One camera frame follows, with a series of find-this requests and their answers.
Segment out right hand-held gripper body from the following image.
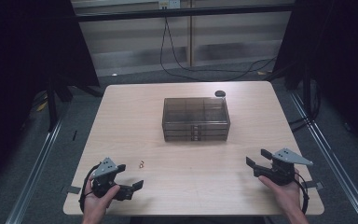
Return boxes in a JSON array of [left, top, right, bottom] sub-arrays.
[[253, 147, 314, 187]]

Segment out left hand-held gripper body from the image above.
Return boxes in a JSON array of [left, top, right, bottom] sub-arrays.
[[90, 157, 134, 202]]

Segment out smoky transparent drawer box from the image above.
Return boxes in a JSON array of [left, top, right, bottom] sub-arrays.
[[161, 96, 231, 143]]

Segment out person's right hand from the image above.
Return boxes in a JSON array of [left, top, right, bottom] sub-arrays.
[[257, 169, 302, 216]]

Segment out person's left hand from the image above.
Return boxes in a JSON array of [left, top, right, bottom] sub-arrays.
[[82, 178, 121, 224]]

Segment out grey tape piece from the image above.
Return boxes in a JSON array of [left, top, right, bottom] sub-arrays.
[[61, 185, 82, 196], [301, 180, 324, 190]]

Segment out black metal stand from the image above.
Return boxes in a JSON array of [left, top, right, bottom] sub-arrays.
[[287, 62, 322, 126], [45, 74, 73, 133]]

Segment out dark curtain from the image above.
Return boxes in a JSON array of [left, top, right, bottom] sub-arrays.
[[0, 0, 101, 198], [272, 0, 358, 157]]

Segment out black horizontal bar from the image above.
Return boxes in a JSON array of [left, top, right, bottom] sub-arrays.
[[75, 3, 296, 23]]

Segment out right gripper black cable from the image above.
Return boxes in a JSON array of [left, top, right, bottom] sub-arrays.
[[293, 172, 310, 216]]

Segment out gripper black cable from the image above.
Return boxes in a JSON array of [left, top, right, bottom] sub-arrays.
[[78, 162, 103, 213], [293, 172, 310, 216]]

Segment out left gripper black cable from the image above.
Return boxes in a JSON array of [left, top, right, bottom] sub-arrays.
[[78, 162, 103, 213]]

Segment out metal floor rail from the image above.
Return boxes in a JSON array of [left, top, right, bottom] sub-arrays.
[[288, 90, 358, 224], [5, 119, 65, 224]]

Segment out long black floor cable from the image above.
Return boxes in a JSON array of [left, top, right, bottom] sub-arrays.
[[159, 17, 278, 83]]

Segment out wooden wall post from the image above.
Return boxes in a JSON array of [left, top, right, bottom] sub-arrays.
[[186, 0, 198, 68]]

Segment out white wall socket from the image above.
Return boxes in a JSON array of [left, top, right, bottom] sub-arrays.
[[158, 0, 181, 10]]

